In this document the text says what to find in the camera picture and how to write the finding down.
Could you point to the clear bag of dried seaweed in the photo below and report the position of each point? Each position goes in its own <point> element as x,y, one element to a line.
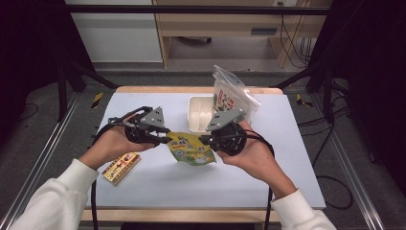
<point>231,94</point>

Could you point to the white power strip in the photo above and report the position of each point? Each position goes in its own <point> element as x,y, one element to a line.
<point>284,2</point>

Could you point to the red and yellow flat box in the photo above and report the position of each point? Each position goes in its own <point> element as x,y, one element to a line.
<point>121,167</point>

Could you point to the person's left hand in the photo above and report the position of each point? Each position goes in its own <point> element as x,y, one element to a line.
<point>108,147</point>

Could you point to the yellow green snack pouch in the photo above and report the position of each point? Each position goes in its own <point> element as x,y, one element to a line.
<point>191,150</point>

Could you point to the black metal stand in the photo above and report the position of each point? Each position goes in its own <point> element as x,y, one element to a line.
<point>322,83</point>
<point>62,89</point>

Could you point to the white plastic bin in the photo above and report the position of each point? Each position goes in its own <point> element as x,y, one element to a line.
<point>199,111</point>

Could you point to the aluminium floor rail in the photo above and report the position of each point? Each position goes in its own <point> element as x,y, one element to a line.
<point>41,156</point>
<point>354,172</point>

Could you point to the person's right hand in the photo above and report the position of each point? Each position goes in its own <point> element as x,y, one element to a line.
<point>258,159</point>

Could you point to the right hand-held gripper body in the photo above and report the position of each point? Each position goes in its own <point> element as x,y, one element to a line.
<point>228,140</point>

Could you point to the black horizontal bar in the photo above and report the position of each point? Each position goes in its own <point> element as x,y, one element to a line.
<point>191,9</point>

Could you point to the wooden desk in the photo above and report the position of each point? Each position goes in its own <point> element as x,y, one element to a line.
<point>220,22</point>

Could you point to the white cabinet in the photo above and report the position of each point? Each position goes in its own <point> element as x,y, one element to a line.
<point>118,35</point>

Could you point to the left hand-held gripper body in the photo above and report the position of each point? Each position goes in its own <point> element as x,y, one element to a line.
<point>140,132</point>

